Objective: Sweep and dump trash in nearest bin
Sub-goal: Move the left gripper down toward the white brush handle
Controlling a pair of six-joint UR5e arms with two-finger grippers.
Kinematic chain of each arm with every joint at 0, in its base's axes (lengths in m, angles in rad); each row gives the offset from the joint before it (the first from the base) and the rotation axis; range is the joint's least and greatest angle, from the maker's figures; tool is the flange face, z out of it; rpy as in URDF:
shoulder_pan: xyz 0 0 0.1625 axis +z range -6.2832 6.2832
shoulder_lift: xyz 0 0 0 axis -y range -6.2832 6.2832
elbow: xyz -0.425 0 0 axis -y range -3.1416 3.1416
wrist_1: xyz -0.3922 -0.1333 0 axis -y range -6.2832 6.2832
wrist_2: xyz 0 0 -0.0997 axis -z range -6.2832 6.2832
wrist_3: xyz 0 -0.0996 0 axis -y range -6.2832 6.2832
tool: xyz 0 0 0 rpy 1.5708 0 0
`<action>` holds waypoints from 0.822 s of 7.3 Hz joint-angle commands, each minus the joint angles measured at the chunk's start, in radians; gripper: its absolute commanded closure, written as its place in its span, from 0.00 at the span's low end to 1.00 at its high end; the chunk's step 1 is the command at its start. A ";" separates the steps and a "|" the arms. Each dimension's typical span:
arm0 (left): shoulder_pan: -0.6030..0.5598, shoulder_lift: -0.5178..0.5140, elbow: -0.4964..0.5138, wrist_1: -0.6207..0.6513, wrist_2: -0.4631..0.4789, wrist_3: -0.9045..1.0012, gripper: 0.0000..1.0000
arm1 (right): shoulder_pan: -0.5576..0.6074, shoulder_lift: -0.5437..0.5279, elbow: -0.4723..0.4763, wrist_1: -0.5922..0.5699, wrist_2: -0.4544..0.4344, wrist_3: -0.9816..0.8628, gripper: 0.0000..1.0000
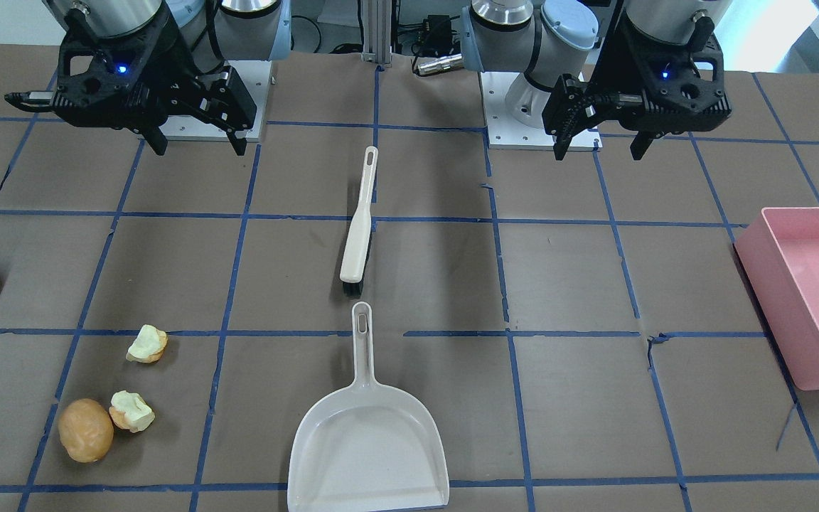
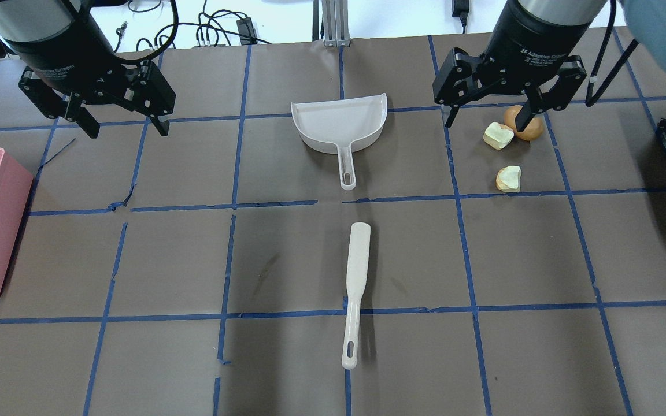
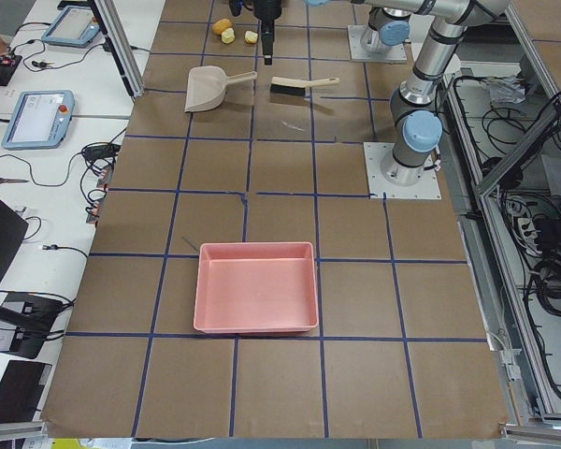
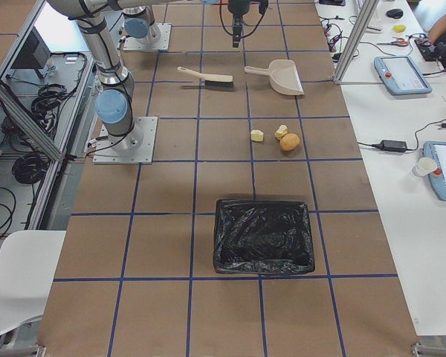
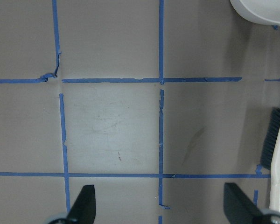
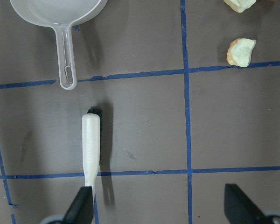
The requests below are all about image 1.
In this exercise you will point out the torn bread piece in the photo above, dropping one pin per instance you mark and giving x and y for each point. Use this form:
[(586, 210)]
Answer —
[(129, 411), (149, 345)]

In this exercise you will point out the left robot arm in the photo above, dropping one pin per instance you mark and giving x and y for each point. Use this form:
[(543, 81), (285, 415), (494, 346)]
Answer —
[(546, 41)]

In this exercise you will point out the aluminium frame post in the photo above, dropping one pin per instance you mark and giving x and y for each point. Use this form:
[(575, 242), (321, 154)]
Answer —
[(377, 23)]

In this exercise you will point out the silver cylindrical connector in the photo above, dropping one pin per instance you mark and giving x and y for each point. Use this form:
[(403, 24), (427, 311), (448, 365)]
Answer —
[(438, 66)]

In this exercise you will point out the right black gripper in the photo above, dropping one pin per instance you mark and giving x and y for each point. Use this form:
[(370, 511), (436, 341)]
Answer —
[(176, 65)]

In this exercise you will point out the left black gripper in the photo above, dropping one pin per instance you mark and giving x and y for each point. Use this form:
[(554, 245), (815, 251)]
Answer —
[(613, 65)]

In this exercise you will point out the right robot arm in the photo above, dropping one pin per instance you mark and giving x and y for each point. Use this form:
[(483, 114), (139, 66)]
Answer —
[(266, 39)]

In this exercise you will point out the whole brown bread roll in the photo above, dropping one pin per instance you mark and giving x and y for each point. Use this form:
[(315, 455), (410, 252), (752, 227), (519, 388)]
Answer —
[(85, 430)]

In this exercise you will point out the pink plastic bin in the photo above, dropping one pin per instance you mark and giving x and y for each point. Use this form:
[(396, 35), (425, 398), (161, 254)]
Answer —
[(780, 255)]

